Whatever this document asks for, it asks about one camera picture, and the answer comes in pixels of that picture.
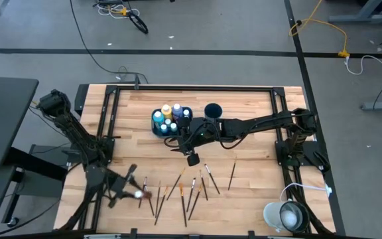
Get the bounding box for small maroon paint bottle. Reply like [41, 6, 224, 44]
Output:
[133, 190, 153, 200]

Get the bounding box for grey-blue plastic caddy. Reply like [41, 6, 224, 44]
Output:
[150, 106, 195, 137]

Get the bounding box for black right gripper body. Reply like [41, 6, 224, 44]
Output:
[182, 119, 219, 150]

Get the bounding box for large yellow paint bottle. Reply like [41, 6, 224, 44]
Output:
[160, 104, 174, 122]

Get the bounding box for black desk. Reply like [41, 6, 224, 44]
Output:
[0, 74, 70, 237]

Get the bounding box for large violet-blue paint bottle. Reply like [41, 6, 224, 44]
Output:
[171, 103, 184, 121]

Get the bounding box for grey desk foot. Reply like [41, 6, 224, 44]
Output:
[328, 0, 382, 25]
[360, 100, 382, 112]

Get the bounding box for long black floor cable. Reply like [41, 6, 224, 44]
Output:
[68, 0, 149, 84]

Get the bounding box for black paintbrush gold ferrule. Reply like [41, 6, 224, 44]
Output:
[188, 186, 203, 222]
[227, 159, 237, 191]
[153, 185, 170, 226]
[166, 167, 186, 201]
[155, 180, 162, 219]

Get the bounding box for metal reflector clamp lamp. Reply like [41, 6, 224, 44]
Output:
[263, 198, 311, 234]

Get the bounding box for white and yellow cable bundle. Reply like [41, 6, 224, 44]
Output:
[93, 0, 141, 20]

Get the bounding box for large turquoise paint bottle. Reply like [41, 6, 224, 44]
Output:
[152, 111, 165, 129]

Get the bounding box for silver aluminium bar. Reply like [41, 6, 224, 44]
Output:
[83, 233, 123, 239]

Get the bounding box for black paintbrush orange bristles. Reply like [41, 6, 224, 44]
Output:
[178, 183, 188, 228]

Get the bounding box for white floor cable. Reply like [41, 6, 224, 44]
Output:
[344, 54, 382, 90]

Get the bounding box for black looped cable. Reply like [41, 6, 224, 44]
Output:
[126, 9, 150, 35]

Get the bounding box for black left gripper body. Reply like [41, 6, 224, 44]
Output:
[109, 175, 131, 199]

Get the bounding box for dark blue-grey cup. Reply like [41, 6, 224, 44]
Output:
[204, 102, 223, 121]

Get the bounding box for black aluminium rig frame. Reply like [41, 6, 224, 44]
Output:
[55, 82, 338, 237]

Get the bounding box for yellow extension cable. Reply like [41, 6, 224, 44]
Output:
[288, 0, 351, 59]

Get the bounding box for white lamp cable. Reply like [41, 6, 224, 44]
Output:
[279, 181, 333, 204]

